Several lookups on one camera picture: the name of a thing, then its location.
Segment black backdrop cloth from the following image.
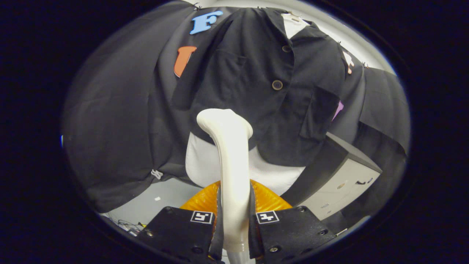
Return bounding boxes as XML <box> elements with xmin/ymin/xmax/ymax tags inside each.
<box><xmin>62</xmin><ymin>0</ymin><xmax>411</xmax><ymax>214</ymax></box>

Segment white garment steamer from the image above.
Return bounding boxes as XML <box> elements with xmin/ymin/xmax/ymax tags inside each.
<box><xmin>196</xmin><ymin>109</ymin><xmax>254</xmax><ymax>264</ymax></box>

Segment black suit jacket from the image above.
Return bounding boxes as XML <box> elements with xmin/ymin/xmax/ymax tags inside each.
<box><xmin>170</xmin><ymin>7</ymin><xmax>347</xmax><ymax>167</ymax></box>

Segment grey cabinet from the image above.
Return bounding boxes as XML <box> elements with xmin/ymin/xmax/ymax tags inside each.
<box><xmin>280</xmin><ymin>132</ymin><xmax>383</xmax><ymax>220</ymax></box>

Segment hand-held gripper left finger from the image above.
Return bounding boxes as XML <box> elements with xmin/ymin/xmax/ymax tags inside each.
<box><xmin>136</xmin><ymin>180</ymin><xmax>225</xmax><ymax>262</ymax></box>

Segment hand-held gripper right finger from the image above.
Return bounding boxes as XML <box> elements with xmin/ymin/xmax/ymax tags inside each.
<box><xmin>249</xmin><ymin>180</ymin><xmax>336</xmax><ymax>261</ymax></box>

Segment white mannequin torso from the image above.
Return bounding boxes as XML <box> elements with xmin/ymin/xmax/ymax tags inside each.
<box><xmin>185</xmin><ymin>12</ymin><xmax>311</xmax><ymax>197</ymax></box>

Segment black floor cables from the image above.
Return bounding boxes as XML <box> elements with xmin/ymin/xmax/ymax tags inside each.
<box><xmin>106</xmin><ymin>219</ymin><xmax>148</xmax><ymax>236</ymax></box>

